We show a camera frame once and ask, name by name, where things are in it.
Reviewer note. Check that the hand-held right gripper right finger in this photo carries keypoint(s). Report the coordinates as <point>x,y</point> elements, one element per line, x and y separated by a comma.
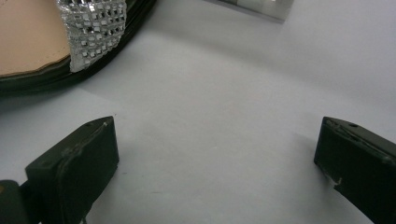
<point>358,165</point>

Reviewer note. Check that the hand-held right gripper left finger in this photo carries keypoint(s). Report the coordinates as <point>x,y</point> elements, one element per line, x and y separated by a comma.
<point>77,165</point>

